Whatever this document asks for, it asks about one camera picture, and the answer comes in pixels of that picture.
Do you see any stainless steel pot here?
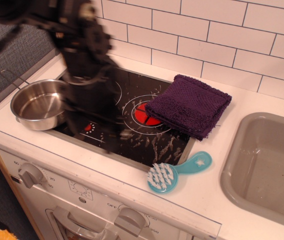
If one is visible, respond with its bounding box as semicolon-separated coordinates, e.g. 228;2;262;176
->
9;78;67;131

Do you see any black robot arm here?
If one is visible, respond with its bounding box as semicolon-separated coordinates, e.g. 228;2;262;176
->
0;0;123;138

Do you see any grey sink basin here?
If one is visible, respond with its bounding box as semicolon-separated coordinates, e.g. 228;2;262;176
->
220;112;284;225

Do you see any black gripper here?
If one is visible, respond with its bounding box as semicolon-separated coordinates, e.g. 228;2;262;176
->
61;62;125;141

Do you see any black toy stovetop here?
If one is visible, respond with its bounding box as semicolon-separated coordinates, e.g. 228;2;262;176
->
47;68;195;172

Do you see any grey oven door handle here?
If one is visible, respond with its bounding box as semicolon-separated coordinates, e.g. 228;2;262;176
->
51;207;121;240

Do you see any grey oven knob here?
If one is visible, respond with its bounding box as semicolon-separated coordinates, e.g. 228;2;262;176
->
114;207;146;237

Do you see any purple cloth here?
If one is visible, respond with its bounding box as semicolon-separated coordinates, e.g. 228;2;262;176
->
145;74;232;141

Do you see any teal scrub brush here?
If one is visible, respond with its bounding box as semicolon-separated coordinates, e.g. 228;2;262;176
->
146;151;213;194

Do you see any grey timer knob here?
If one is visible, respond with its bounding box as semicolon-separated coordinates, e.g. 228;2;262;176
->
18;163;44;189

